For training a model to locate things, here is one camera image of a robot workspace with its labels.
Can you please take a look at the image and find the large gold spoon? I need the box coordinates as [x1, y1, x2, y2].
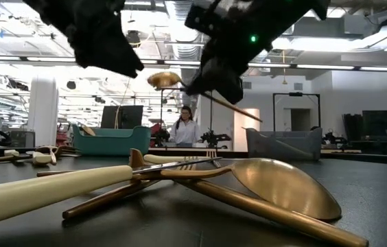
[130, 148, 370, 247]

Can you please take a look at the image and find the teal plastic bin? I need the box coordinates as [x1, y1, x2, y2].
[71, 125, 152, 157]

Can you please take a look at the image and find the ceiling light strip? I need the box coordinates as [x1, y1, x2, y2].
[0, 54, 387, 73]

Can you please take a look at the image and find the silver ribbed ceiling duct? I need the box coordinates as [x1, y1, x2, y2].
[165, 0, 201, 107]

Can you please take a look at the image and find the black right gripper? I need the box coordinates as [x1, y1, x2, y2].
[183, 0, 332, 106]

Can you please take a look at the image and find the yellow hanging cable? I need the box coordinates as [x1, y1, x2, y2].
[113, 106, 121, 130]

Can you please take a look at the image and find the white round pillar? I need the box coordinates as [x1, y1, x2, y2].
[27, 78, 60, 148]

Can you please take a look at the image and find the red cart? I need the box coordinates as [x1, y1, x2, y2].
[55, 121, 73, 148]

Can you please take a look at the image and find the red and black machine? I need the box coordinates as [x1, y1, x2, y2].
[148, 122, 176, 148]

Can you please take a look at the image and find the black metal frame stand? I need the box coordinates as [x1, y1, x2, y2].
[160, 87, 214, 140]
[272, 91, 321, 133]

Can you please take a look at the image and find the black table border frame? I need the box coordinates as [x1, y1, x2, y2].
[0, 145, 387, 165]

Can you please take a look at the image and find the person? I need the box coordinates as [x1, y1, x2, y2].
[169, 105, 202, 148]

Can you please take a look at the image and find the dark grey plastic bin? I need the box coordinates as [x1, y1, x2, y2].
[246, 127, 323, 161]

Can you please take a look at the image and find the black desk with equipment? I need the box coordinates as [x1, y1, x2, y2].
[342, 108, 387, 156]

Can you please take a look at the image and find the dark cabinet box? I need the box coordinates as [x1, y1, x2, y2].
[7, 130, 36, 149]

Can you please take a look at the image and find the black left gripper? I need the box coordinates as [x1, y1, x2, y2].
[23, 0, 145, 80]

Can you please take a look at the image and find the black monitor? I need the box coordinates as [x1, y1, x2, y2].
[99, 105, 144, 130]

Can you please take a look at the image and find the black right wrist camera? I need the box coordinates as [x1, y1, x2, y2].
[183, 0, 239, 44]

